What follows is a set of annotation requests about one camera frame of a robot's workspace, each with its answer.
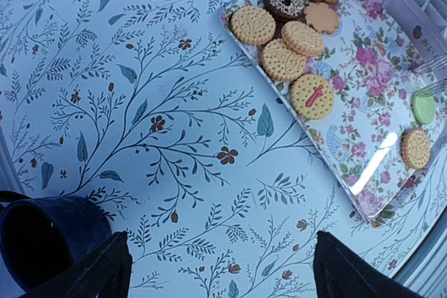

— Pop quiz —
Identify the dark blue cup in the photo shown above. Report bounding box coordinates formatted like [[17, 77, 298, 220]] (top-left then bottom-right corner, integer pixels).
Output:
[[1, 191, 112, 292]]

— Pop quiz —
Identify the pink divided cookie tin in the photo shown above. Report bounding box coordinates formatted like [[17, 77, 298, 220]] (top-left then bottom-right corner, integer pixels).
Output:
[[384, 0, 446, 61]]

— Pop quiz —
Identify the dotted tan sandwich cookie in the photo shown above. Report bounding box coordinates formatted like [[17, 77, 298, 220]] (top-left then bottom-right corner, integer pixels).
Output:
[[401, 128, 431, 170]]

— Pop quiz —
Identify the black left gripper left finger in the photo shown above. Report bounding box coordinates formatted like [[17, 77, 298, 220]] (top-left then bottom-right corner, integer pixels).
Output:
[[23, 231, 133, 298]]

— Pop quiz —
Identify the green round cookie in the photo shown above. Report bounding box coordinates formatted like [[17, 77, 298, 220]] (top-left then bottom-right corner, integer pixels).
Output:
[[411, 94, 435, 125]]

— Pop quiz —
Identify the floral cookie tray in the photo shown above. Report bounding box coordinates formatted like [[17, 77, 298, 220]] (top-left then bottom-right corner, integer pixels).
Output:
[[240, 0, 434, 227]]

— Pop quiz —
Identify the chocolate sprinkled donut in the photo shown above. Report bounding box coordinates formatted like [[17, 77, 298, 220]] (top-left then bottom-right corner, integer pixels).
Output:
[[264, 0, 309, 22]]

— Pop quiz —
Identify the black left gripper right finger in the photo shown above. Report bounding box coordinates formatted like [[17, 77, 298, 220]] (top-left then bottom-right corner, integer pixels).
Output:
[[313, 231, 420, 297]]

